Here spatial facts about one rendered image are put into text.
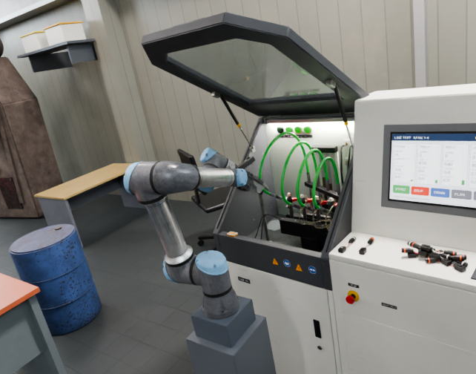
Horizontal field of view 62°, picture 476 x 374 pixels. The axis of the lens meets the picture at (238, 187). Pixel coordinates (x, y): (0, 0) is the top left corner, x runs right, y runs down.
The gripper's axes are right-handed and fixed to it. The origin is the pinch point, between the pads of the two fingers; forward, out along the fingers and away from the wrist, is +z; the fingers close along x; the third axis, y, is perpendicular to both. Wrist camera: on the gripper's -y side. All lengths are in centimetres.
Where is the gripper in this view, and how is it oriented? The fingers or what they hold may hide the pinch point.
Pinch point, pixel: (265, 186)
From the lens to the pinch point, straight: 191.6
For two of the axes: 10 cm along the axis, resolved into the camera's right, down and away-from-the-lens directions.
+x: 4.8, -0.3, -8.8
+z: 7.8, 4.7, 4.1
